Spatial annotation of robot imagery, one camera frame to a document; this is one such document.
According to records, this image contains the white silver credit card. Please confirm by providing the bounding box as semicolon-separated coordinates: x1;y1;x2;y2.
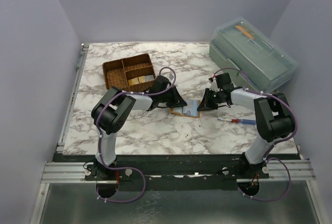
182;100;200;118

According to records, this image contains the brown woven basket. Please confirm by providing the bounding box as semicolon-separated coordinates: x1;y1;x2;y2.
102;53;156;92

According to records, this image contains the orange tool inside toolbox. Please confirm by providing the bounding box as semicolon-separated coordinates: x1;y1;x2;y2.
235;25;255;39

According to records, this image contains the clear lid plastic toolbox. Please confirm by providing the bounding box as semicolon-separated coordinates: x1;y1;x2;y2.
209;17;298;93

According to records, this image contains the red blue screwdriver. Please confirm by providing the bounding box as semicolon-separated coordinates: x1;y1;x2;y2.
217;118;256;125

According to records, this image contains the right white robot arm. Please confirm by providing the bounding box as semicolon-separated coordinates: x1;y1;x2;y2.
197;73;298;178

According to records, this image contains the yellow leather card holder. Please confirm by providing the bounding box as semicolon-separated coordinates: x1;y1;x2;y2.
170;100;201;118

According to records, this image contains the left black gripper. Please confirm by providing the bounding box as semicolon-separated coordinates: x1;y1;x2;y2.
158;86;187;109

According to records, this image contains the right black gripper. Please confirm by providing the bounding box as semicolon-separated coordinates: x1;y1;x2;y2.
197;88;223;111

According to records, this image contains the aluminium rail frame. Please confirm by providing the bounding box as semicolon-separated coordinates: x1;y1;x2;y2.
30;43;91;223

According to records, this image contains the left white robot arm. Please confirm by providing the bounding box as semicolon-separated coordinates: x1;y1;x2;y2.
85;75;187;180

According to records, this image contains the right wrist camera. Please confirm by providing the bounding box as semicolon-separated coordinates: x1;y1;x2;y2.
209;77;223;92

